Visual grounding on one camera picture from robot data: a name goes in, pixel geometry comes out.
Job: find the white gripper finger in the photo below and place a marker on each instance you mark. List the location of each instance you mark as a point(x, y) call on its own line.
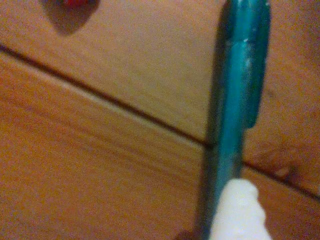
point(237, 212)

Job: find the teal pen with olive grip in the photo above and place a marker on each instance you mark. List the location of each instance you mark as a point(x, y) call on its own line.
point(240, 87)

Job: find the black fineliner with red end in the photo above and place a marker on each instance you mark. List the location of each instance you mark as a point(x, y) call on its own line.
point(77, 2)

